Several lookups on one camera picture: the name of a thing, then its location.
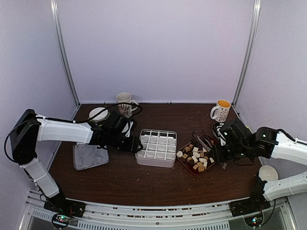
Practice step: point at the bunny print tin lid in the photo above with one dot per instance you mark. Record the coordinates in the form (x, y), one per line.
(88, 156)

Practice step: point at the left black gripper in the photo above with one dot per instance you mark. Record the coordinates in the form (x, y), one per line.
(132, 146)

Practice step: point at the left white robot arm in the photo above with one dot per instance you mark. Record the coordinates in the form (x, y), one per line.
(31, 128)

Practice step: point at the light blue bowl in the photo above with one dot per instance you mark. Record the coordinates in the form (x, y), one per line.
(216, 129)

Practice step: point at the white bowl off table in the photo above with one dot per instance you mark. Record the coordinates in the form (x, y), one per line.
(268, 173)

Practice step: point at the metal tongs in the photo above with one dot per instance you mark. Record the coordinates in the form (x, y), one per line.
(206, 142)

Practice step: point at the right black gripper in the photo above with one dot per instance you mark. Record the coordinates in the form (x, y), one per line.
(218, 156)

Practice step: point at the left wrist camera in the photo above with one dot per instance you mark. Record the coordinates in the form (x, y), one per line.
(128, 128)

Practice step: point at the yellow interior mug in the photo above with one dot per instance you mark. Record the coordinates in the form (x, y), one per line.
(219, 113)

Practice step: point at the front metal rail base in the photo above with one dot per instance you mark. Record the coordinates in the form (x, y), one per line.
(214, 216)

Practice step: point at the white divided tin box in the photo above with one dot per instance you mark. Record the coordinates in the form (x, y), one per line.
(159, 148)

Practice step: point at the right aluminium frame post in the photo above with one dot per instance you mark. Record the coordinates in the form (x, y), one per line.
(248, 53)

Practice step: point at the white bowl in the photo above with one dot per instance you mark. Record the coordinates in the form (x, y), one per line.
(98, 114)

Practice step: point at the red chocolate tray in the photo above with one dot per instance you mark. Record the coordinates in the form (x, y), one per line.
(195, 158)

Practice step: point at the tall coral print mug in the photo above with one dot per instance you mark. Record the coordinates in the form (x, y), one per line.
(126, 105)

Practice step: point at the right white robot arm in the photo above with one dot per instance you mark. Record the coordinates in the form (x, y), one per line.
(237, 141)

